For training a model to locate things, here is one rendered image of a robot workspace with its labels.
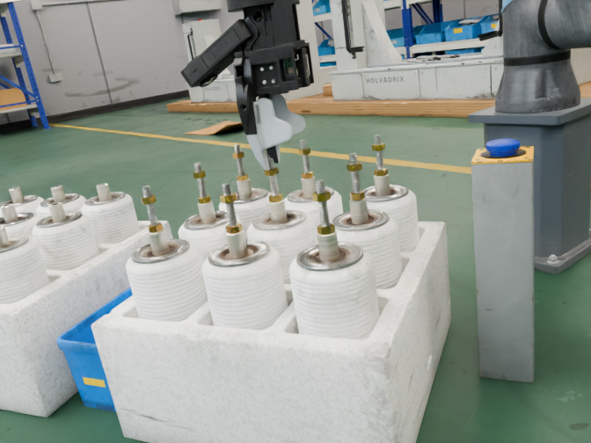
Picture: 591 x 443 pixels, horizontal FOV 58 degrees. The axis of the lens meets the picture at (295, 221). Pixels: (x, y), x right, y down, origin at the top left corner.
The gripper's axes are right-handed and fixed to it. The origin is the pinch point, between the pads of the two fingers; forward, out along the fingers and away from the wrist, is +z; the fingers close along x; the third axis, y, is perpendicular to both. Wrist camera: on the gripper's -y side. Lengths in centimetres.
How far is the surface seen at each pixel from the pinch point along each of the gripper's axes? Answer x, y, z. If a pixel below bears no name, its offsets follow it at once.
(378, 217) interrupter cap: -0.7, 14.7, 9.0
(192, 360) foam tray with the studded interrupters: -19.0, -5.6, 19.8
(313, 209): 7.3, 3.3, 10.1
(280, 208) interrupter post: -0.8, 1.2, 7.1
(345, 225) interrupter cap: -3.5, 10.8, 8.9
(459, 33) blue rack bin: 560, 6, 2
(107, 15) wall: 532, -401, -79
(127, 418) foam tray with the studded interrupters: -17.8, -18.9, 30.6
